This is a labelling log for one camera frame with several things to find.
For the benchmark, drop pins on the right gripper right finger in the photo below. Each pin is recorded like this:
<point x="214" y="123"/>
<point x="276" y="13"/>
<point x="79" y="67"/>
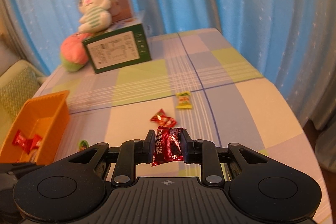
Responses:
<point x="203" y="153"/>

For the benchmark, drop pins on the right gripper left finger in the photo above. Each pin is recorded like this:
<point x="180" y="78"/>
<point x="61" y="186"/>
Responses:
<point x="132" y="153"/>

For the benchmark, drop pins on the dark red candy wrapper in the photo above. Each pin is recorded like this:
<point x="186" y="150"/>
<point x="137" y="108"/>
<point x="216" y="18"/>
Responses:
<point x="167" y="147"/>

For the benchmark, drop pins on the red square snack pack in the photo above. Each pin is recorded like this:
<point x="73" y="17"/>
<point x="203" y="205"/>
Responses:
<point x="21" y="141"/>

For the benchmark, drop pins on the orange plastic basket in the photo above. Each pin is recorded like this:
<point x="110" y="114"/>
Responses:
<point x="47" y="116"/>

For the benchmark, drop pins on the red candy with peanuts picture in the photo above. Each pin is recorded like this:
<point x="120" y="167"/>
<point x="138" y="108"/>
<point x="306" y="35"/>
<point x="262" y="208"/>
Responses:
<point x="163" y="120"/>

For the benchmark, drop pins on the long dark green snack pack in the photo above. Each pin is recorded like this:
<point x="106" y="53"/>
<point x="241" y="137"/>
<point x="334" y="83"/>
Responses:
<point x="83" y="144"/>

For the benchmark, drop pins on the yellow candy wrapper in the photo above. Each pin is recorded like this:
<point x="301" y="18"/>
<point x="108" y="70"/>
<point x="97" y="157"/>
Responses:
<point x="184" y="101"/>

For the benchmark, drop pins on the checkered tablecloth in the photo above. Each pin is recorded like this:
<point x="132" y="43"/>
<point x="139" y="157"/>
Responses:
<point x="200" y="83"/>

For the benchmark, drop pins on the zigzag patterned cushion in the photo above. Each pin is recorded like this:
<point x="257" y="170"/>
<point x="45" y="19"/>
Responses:
<point x="17" y="86"/>

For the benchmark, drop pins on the green white carton box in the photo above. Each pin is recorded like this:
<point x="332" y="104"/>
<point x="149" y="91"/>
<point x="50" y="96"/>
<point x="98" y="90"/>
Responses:
<point x="121" y="45"/>

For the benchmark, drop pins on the pink green star plush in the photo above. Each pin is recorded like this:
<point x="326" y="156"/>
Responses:
<point x="72" y="52"/>

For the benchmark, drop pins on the grey frilled curtain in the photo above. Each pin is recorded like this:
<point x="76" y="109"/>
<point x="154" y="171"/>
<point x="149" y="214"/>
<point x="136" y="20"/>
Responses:
<point x="325" y="148"/>

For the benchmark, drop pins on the white bunny plush toy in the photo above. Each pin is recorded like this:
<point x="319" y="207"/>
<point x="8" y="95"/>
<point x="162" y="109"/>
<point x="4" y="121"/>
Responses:
<point x="95" y="15"/>

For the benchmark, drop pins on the blue star curtain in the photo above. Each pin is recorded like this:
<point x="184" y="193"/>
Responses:
<point x="291" y="42"/>

